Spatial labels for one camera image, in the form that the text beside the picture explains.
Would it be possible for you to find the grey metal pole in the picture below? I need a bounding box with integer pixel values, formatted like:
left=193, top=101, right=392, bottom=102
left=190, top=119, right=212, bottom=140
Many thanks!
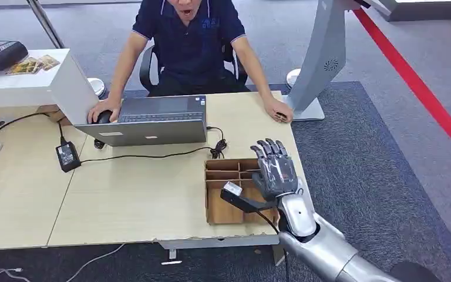
left=26, top=0, right=66, bottom=49

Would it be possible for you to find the black computer mouse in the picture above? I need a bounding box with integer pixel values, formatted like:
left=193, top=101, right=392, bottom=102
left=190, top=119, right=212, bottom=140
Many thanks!
left=95, top=110, right=113, bottom=125

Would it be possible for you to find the grey laptop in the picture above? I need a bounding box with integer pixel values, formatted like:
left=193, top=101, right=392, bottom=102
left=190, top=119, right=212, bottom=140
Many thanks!
left=75, top=94, right=208, bottom=147

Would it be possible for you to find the black adapter mains cable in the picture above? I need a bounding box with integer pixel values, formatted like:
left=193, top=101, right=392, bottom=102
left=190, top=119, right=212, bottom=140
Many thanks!
left=0, top=113, right=69, bottom=149

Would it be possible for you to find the compartmented cardboard box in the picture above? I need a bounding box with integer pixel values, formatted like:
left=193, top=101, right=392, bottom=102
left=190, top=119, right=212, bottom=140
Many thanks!
left=204, top=157, right=281, bottom=226

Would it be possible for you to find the person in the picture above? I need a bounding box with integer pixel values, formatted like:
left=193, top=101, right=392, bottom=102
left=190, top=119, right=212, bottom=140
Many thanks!
left=131, top=0, right=250, bottom=98

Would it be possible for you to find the white desk riser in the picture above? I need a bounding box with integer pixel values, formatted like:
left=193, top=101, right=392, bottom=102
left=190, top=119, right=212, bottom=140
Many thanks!
left=0, top=48, right=100, bottom=126

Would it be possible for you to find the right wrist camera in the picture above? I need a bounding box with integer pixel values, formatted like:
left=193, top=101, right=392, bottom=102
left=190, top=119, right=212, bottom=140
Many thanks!
left=220, top=181, right=279, bottom=214

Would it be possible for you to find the printed photo card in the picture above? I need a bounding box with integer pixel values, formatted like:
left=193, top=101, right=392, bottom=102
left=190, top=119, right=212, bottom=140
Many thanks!
left=5, top=57, right=39, bottom=75
left=36, top=54, right=61, bottom=71

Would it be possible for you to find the white round stanchion base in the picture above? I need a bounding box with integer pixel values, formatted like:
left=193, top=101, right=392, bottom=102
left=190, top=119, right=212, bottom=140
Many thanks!
left=286, top=68, right=302, bottom=89
left=87, top=77, right=106, bottom=98

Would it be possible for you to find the grey kiosk stand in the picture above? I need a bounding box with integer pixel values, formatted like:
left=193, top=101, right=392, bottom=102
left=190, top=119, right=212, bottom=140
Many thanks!
left=281, top=0, right=372, bottom=122

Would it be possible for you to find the black power adapter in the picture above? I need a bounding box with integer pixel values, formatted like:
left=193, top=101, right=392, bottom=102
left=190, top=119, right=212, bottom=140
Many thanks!
left=55, top=140, right=82, bottom=173

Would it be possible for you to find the black laptop charging cable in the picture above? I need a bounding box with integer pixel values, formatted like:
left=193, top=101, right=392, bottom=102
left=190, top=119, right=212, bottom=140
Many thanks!
left=80, top=125, right=228, bottom=165

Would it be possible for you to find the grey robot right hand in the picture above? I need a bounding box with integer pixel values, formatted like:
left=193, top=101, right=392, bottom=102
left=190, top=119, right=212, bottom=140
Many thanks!
left=250, top=138, right=299, bottom=202

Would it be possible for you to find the red floor tape strip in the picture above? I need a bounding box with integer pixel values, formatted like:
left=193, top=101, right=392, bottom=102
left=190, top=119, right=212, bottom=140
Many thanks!
left=353, top=8, right=451, bottom=166

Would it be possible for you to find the person's left hand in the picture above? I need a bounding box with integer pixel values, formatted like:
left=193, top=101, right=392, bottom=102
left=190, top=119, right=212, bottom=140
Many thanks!
left=263, top=97, right=294, bottom=125

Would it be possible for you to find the white desk frame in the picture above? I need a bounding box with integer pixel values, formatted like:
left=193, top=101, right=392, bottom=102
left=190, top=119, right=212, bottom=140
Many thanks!
left=158, top=234, right=281, bottom=267

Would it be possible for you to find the black desk telephone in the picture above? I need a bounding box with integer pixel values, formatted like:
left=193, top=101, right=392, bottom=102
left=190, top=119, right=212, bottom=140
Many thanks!
left=0, top=40, right=29, bottom=72

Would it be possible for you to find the brown cardboard piece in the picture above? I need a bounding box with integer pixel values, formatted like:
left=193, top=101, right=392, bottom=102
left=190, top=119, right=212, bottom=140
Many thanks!
left=35, top=104, right=73, bottom=126

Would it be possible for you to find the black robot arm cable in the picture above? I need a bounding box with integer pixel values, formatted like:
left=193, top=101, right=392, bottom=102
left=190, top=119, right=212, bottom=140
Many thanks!
left=254, top=210, right=291, bottom=282

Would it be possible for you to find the person's right hand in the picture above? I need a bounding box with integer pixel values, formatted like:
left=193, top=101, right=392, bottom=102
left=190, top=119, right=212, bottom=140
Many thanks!
left=87, top=97, right=122, bottom=125

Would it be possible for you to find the black office chair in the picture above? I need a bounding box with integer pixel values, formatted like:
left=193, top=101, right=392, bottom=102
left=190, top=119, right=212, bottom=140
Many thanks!
left=139, top=39, right=250, bottom=94

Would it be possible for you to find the grey display plinth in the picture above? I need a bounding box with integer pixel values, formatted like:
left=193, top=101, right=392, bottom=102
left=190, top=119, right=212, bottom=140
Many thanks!
left=379, top=0, right=451, bottom=22

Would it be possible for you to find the white floor cable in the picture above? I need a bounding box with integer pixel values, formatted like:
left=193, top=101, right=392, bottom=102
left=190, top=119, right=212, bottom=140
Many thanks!
left=0, top=267, right=32, bottom=282
left=65, top=243, right=126, bottom=282

